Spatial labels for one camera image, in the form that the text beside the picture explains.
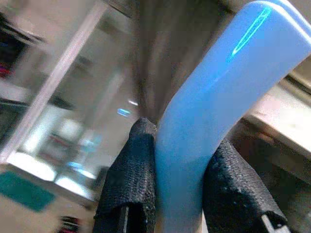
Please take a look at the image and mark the beige long-handled dustpan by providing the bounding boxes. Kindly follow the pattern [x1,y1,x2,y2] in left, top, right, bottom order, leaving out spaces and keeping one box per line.
[154,0,311,233]

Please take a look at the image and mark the teal rectangular panel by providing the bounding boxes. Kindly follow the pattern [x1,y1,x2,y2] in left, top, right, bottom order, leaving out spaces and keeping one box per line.
[0,171,56,212]

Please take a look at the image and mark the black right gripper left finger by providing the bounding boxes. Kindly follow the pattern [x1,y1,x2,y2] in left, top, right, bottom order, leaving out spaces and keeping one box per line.
[93,117,156,233]

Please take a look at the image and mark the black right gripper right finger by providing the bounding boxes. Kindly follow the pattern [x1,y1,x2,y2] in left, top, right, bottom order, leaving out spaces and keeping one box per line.
[203,139,290,233]

